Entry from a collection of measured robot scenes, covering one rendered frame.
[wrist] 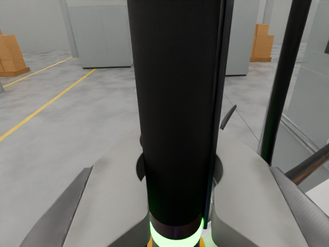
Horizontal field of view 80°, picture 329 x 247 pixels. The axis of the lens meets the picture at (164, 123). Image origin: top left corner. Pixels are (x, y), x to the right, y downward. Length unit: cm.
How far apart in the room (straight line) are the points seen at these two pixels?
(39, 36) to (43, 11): 137
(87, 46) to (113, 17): 136
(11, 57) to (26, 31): 649
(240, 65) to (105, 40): 443
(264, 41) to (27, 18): 1215
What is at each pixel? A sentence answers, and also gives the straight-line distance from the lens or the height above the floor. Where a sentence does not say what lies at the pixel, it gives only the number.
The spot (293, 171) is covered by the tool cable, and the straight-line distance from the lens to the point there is 28.
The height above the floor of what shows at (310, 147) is 98.
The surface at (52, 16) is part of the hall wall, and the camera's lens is 1384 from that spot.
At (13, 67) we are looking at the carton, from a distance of 838.
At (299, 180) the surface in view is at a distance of 30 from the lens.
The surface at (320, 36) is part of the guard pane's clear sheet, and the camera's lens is 129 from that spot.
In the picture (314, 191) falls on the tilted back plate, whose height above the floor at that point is 123.
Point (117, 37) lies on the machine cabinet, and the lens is 741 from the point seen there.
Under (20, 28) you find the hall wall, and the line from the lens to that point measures 1485.
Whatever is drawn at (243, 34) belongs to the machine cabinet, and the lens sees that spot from 600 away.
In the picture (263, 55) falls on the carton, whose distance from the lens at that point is 850.
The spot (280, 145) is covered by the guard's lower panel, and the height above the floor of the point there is 83.
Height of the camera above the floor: 160
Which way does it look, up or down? 29 degrees down
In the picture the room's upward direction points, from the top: 2 degrees counter-clockwise
